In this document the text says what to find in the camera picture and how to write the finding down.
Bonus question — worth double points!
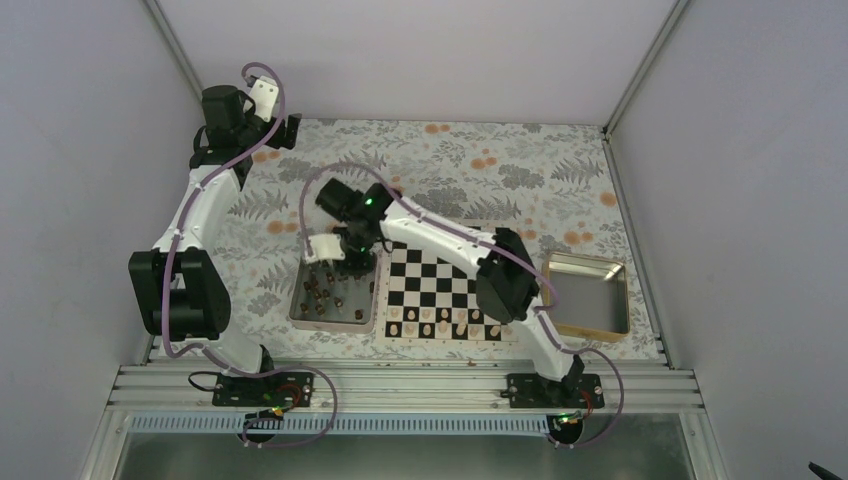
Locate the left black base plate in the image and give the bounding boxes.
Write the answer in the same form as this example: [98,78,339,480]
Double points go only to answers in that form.
[211,371,314,409]

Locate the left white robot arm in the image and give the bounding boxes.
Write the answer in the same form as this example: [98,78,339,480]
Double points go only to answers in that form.
[128,76,300,405]

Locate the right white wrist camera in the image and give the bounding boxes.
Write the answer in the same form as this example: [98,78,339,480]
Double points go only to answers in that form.
[303,233,346,264]

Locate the aluminium rail frame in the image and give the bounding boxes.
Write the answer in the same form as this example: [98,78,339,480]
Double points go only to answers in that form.
[107,361,705,413]

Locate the silver metal tray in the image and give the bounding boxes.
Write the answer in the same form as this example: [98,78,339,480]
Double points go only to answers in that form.
[288,263,378,334]

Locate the gold rimmed metal tray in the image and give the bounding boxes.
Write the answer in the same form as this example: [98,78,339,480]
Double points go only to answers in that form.
[543,252,631,343]

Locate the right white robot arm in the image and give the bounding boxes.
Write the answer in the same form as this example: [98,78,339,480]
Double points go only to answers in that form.
[303,179,581,407]

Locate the black white chessboard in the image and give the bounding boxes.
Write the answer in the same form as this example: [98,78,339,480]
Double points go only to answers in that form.
[375,243,518,347]

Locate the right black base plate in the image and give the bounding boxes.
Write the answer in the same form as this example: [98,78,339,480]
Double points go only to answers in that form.
[500,373,606,409]

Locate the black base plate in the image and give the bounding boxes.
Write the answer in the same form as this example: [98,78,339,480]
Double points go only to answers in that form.
[211,371,314,409]
[500,373,606,409]

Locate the floral patterned table mat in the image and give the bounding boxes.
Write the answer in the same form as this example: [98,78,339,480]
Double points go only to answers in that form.
[212,120,661,363]

